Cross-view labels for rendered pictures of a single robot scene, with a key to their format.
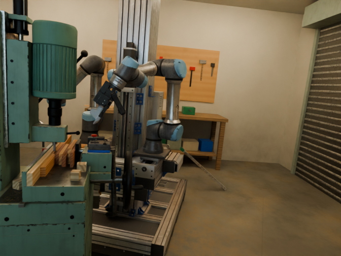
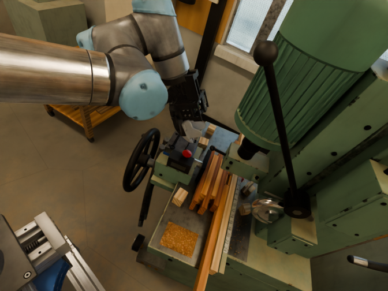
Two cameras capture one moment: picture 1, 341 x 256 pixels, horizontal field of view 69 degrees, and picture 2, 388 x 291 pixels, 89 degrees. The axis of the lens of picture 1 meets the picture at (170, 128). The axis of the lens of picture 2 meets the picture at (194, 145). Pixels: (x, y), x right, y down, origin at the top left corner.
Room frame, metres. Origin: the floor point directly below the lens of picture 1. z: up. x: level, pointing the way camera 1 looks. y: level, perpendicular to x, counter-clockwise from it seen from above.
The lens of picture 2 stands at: (1.59, 0.50, 1.51)
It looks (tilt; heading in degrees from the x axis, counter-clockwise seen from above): 47 degrees down; 196
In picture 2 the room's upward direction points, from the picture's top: 21 degrees clockwise
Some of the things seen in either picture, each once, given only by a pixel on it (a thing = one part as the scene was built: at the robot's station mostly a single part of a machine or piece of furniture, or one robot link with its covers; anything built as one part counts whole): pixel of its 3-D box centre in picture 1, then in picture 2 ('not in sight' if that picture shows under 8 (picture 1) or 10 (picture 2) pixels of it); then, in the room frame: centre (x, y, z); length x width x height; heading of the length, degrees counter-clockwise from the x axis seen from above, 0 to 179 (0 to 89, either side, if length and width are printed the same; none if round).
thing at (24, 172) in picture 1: (46, 154); (236, 184); (1.12, 0.57, 0.93); 0.60 x 0.02 x 0.06; 13
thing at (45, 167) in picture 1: (59, 151); (220, 201); (1.21, 0.55, 0.92); 0.60 x 0.02 x 0.04; 13
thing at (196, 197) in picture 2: (75, 152); (203, 175); (1.17, 0.45, 0.93); 0.25 x 0.01 x 0.07; 13
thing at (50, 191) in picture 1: (78, 166); (196, 176); (1.15, 0.42, 0.87); 0.61 x 0.30 x 0.06; 13
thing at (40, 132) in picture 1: (49, 134); (243, 164); (1.11, 0.55, 1.03); 0.14 x 0.07 x 0.09; 103
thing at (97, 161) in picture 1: (97, 158); (178, 161); (1.17, 0.34, 0.91); 0.15 x 0.14 x 0.09; 13
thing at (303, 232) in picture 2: not in sight; (289, 230); (1.22, 0.74, 1.02); 0.09 x 0.07 x 0.12; 13
